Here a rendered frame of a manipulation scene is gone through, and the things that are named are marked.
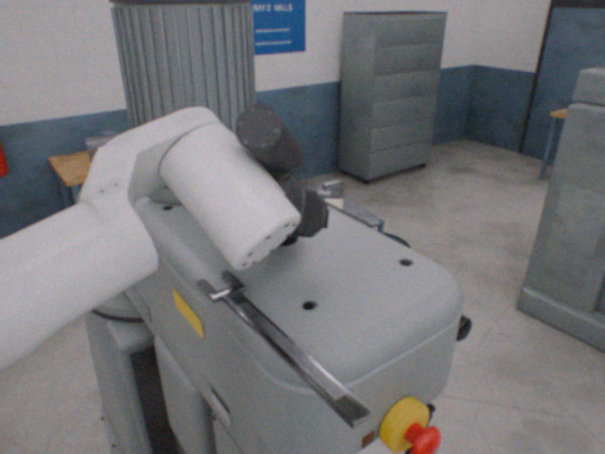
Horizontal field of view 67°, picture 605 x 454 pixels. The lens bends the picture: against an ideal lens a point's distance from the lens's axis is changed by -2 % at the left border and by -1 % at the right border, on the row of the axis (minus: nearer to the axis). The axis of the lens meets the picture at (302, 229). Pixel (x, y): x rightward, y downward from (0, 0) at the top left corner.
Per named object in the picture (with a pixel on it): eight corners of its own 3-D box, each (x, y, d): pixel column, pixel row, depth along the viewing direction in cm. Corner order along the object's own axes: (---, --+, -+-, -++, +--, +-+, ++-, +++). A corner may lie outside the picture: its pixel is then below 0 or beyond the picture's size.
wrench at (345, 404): (382, 412, 35) (383, 404, 35) (342, 438, 33) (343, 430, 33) (228, 275, 53) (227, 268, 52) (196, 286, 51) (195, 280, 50)
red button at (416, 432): (443, 453, 49) (448, 427, 47) (418, 473, 47) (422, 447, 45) (419, 432, 51) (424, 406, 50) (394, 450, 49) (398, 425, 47)
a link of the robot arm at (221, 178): (256, 277, 44) (212, 283, 33) (187, 194, 45) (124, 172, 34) (347, 198, 43) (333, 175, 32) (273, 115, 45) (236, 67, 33)
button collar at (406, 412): (426, 435, 52) (433, 397, 49) (389, 464, 49) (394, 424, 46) (413, 423, 54) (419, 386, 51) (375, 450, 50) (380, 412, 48)
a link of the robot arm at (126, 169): (265, 215, 40) (127, 302, 33) (203, 141, 42) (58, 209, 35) (287, 174, 35) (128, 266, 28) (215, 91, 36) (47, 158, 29)
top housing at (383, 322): (466, 385, 59) (490, 280, 52) (301, 503, 45) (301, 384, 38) (269, 243, 93) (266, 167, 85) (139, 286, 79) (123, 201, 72)
